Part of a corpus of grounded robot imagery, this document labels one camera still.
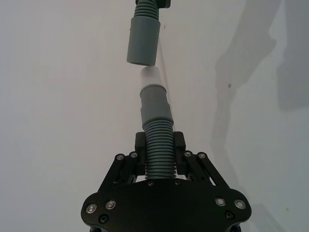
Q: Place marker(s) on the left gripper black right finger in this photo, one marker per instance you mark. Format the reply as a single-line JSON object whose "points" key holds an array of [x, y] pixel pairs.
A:
{"points": [[198, 169]]}

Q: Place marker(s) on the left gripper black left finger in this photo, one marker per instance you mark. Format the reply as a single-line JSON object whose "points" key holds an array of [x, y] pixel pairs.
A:
{"points": [[125, 169]]}

